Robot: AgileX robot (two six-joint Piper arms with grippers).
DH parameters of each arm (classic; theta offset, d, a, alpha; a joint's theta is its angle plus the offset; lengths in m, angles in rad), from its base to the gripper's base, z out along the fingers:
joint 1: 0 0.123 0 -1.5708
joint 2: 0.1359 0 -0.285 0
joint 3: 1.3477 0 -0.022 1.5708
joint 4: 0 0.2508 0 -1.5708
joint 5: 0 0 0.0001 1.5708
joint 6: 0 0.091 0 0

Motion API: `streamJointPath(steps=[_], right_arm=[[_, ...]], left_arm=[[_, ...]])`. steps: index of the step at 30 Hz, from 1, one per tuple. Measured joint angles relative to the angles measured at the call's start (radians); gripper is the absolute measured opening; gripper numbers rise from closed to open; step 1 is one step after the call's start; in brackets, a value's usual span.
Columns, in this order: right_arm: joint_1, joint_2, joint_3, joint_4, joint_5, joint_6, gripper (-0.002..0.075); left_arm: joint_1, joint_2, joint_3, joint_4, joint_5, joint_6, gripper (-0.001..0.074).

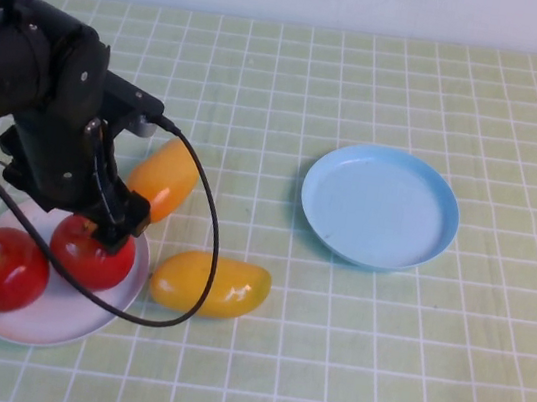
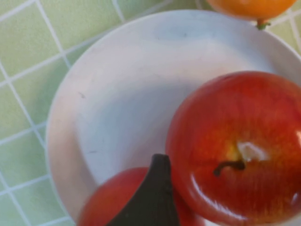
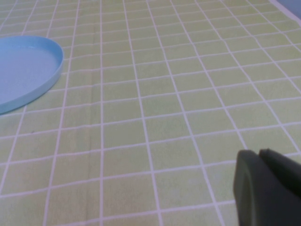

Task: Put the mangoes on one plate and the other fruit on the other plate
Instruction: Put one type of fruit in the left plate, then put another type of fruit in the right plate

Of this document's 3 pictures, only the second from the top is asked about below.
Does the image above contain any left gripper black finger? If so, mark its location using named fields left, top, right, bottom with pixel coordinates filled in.
left=103, top=153, right=181, bottom=226

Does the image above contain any white round plate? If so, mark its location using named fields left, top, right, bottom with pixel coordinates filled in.
left=46, top=9, right=301, bottom=226

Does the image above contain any green checkered tablecloth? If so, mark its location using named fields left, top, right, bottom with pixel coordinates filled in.
left=0, top=0, right=301, bottom=226

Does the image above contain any red apple with long stem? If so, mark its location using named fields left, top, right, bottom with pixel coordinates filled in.
left=165, top=71, right=301, bottom=226

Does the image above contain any red apple with short stem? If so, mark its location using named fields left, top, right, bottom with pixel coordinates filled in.
left=76, top=167, right=205, bottom=226

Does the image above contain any orange mango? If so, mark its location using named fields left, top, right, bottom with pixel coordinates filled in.
left=206, top=0, right=298, bottom=30

